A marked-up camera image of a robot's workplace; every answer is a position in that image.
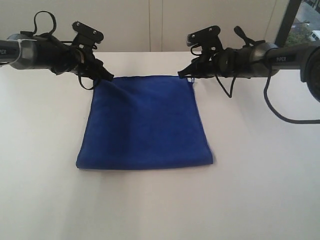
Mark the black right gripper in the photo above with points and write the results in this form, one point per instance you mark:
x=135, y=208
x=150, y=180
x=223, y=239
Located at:
x=206, y=66

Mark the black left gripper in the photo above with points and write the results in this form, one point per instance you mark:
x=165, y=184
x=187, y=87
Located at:
x=80, y=61

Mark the blue towel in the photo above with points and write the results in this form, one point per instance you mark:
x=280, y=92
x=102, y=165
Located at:
x=144, y=123

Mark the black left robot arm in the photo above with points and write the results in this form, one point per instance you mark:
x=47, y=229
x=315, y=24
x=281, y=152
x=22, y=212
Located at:
x=34, y=54

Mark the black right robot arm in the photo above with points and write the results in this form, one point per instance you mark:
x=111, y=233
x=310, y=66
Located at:
x=262, y=60

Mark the white van outside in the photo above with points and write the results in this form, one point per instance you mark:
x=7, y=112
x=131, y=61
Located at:
x=315, y=35

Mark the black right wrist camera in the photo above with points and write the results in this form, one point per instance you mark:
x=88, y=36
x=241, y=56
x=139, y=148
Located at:
x=205, y=38

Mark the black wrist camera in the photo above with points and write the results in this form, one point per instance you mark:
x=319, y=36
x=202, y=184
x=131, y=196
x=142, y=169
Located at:
x=86, y=35
x=205, y=38

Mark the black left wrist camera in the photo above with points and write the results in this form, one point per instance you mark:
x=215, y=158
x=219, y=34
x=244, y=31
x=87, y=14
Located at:
x=86, y=35

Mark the black window frame post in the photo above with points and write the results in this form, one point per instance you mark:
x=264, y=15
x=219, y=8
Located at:
x=287, y=21

